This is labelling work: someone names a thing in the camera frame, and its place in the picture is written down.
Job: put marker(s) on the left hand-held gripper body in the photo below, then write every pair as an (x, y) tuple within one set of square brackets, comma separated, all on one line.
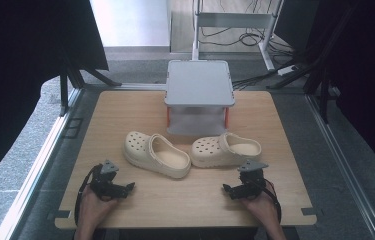
[(103, 181)]

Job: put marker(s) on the white power strip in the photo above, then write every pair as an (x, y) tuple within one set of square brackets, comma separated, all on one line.
[(287, 70)]

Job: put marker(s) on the cream clog shoe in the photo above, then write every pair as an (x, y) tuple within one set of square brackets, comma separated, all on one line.
[(225, 149), (156, 154)]

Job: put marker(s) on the black curtain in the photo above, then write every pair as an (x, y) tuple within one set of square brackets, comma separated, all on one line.
[(18, 66), (365, 66)]

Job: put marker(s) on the person's right hand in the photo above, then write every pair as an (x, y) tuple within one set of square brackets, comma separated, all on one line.
[(262, 208)]

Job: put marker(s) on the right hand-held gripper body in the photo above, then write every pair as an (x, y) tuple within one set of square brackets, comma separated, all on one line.
[(252, 181)]

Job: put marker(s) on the black metal stand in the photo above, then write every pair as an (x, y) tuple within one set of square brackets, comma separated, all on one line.
[(75, 80), (321, 86)]

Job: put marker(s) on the person's left hand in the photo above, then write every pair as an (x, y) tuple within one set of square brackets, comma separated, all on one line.
[(95, 208)]

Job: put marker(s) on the grey two-tier shoe rack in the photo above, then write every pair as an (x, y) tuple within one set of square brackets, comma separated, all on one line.
[(199, 83)]

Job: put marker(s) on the aluminium floor rail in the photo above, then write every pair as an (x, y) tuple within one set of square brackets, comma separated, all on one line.
[(345, 160), (35, 173)]

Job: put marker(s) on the white metal desk frame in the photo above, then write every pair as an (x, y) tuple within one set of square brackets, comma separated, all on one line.
[(233, 20)]

